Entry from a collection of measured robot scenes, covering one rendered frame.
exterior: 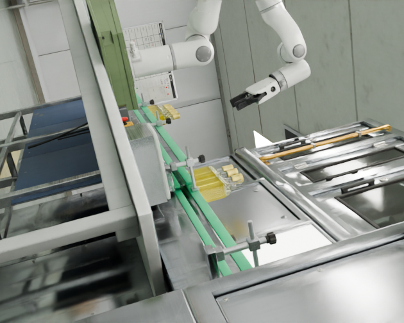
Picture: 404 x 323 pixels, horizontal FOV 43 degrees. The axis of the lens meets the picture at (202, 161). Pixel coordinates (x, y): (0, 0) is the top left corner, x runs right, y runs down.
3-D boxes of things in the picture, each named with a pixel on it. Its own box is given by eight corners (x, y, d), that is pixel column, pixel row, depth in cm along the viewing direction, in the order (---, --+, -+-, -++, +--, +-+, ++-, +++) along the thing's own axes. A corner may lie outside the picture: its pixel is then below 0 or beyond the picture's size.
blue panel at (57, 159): (25, 248, 180) (142, 216, 188) (10, 204, 174) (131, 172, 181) (41, 136, 326) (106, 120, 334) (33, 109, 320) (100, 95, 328)
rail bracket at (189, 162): (177, 196, 178) (210, 187, 181) (167, 152, 173) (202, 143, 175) (175, 193, 181) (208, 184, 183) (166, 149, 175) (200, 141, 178)
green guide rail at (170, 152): (170, 170, 180) (191, 165, 181) (169, 167, 179) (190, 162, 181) (118, 88, 341) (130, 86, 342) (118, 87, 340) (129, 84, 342)
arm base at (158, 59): (127, 59, 172) (172, 50, 174) (122, 34, 179) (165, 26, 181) (134, 90, 185) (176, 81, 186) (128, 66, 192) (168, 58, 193)
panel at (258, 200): (270, 331, 134) (385, 293, 140) (269, 322, 133) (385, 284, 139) (190, 204, 217) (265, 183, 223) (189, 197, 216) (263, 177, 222)
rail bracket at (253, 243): (194, 309, 117) (284, 281, 121) (181, 246, 111) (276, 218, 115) (189, 297, 121) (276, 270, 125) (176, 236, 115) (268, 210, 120)
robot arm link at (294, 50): (256, 13, 182) (279, 66, 187) (267, 8, 169) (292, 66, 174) (277, 2, 182) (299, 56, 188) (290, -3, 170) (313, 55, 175)
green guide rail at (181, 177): (174, 189, 182) (195, 183, 184) (173, 186, 182) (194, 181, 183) (120, 99, 343) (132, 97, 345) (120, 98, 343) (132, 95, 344)
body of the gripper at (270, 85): (286, 93, 180) (259, 108, 179) (275, 88, 189) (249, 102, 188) (279, 74, 177) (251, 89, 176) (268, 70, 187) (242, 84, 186)
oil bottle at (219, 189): (177, 211, 183) (233, 195, 187) (174, 197, 181) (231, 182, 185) (174, 205, 188) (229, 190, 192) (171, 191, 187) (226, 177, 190)
